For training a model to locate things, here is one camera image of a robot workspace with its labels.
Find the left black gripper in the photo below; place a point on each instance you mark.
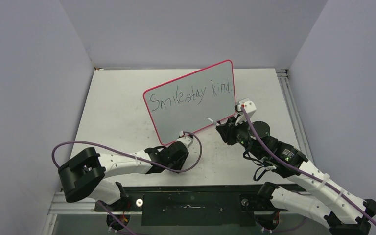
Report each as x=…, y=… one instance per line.
x=179, y=166

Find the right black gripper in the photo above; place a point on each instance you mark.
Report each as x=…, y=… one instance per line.
x=227, y=130

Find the white whiteboard marker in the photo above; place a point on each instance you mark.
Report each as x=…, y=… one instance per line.
x=216, y=123

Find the pink framed whiteboard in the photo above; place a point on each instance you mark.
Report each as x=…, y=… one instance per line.
x=191, y=102

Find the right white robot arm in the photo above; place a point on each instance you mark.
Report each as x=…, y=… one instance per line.
x=327, y=203

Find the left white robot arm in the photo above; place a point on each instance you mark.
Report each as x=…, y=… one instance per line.
x=85, y=175

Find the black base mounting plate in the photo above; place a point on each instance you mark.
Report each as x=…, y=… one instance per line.
x=192, y=206

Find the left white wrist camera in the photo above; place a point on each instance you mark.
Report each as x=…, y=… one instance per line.
x=185, y=139

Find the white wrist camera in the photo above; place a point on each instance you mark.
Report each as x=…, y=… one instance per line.
x=244, y=107
x=185, y=139

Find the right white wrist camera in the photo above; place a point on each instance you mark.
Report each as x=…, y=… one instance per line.
x=244, y=107

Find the aluminium rail frame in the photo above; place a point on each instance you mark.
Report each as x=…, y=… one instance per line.
x=115, y=115

